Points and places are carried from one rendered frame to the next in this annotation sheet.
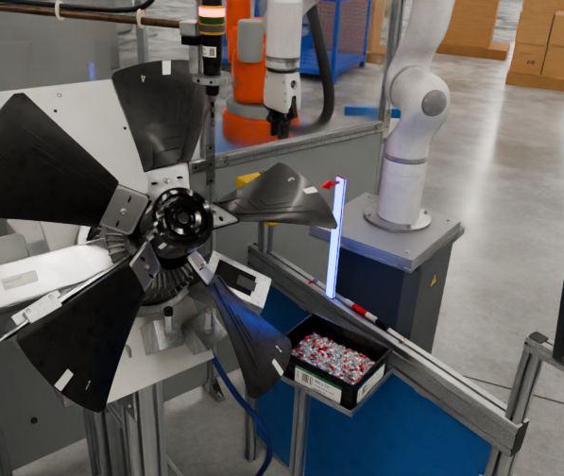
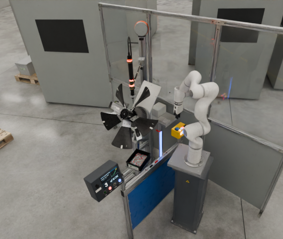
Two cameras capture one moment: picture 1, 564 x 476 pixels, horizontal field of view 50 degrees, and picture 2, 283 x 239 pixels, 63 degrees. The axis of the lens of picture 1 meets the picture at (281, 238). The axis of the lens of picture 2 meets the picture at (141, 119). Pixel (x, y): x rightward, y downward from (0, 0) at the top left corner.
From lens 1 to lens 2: 224 cm
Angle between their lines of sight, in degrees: 71
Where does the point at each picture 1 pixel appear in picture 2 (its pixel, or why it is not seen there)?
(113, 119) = (155, 94)
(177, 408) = not seen: hidden behind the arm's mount
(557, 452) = not seen: outside the picture
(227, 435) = not seen: hidden behind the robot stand
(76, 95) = (153, 87)
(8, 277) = (116, 106)
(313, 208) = (145, 130)
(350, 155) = (263, 151)
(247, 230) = (214, 143)
